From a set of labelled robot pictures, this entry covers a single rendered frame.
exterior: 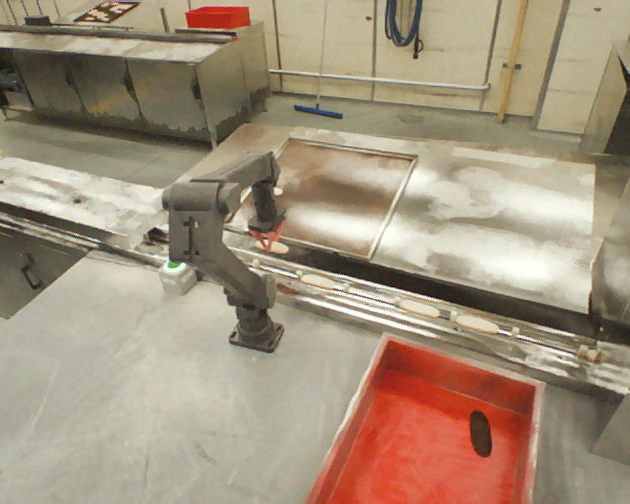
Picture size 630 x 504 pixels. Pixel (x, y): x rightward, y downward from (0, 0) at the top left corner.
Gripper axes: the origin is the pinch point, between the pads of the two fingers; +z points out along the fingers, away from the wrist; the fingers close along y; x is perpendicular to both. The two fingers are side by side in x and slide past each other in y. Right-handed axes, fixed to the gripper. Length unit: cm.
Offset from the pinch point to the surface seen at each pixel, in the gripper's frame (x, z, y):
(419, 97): -47, 92, -366
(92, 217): -62, 2, 6
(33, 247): -97, 21, 11
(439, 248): 42.2, 4.1, -19.3
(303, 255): 3.2, 12.4, -11.8
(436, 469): 55, 10, 38
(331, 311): 22.2, 8.5, 9.9
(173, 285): -22.2, 8.1, 17.6
